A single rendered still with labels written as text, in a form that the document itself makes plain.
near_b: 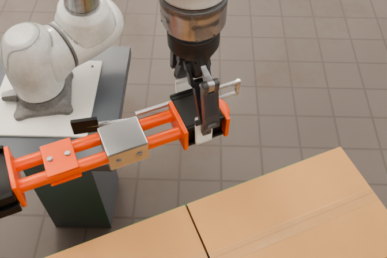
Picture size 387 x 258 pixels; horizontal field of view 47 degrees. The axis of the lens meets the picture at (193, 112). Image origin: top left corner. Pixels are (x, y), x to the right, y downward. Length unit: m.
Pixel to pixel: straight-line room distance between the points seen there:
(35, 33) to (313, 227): 1.02
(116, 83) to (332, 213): 0.83
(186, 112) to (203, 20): 0.23
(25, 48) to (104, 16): 0.24
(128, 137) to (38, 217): 1.48
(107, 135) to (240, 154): 1.55
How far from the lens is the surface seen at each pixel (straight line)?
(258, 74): 2.59
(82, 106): 1.49
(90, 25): 1.36
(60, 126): 1.46
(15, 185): 0.72
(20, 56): 1.34
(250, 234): 1.47
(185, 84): 0.78
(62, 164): 0.74
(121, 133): 0.75
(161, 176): 2.18
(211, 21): 0.58
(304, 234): 1.50
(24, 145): 1.46
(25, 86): 1.40
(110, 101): 1.50
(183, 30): 0.58
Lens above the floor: 1.89
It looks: 52 degrees down
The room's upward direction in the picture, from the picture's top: straight up
